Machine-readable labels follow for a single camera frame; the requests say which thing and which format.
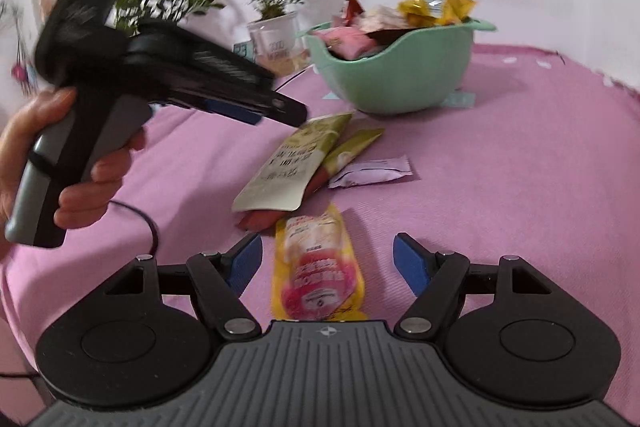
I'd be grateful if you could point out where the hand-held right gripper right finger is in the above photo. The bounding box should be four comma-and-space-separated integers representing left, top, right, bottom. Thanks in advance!
392, 232, 553, 342

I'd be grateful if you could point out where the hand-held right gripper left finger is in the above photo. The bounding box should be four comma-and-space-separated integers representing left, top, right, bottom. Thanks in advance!
102, 232, 264, 342

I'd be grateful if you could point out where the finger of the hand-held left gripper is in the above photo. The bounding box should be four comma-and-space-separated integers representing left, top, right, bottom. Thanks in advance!
202, 96, 263, 126
250, 89, 309, 128

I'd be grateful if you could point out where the yellow pink jelly packet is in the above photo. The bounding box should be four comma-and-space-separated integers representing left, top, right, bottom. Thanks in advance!
270, 203, 368, 322

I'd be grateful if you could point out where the green plastic bowl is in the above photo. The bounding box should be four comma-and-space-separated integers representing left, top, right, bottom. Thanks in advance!
302, 18, 497, 115

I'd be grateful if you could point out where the person's left hand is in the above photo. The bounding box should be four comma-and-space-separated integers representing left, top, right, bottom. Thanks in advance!
0, 87, 147, 260

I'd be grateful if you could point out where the thin black stick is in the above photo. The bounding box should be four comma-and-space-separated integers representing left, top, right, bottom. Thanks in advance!
274, 66, 317, 94

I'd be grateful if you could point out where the beige green snack pouch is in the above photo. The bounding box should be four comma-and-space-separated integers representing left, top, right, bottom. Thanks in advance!
231, 111, 354, 214

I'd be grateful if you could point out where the white digital clock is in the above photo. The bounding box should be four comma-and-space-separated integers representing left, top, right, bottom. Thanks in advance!
232, 39, 257, 62

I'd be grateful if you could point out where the yellow-green red snack pouch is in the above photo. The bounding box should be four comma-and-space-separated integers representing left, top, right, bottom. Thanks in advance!
239, 128, 386, 230

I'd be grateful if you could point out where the pink snack packet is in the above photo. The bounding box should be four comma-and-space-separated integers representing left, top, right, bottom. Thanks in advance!
312, 26, 378, 60

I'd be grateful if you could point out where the pale lilac snack packet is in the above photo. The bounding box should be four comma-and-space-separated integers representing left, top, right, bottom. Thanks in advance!
327, 155, 415, 190

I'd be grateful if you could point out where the red white cherry-print packet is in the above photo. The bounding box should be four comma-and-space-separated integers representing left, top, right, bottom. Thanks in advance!
332, 0, 413, 32

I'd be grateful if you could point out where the pink tablecloth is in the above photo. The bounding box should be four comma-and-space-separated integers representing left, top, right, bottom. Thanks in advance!
0, 42, 640, 408

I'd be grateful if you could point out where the clothes rack with garments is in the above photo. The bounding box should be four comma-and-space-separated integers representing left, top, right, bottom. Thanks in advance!
0, 0, 38, 98

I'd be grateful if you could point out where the yellow snack packet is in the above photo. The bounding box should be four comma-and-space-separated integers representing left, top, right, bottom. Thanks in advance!
397, 0, 477, 28

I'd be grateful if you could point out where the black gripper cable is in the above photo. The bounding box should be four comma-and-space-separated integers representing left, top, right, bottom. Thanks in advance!
0, 201, 162, 382

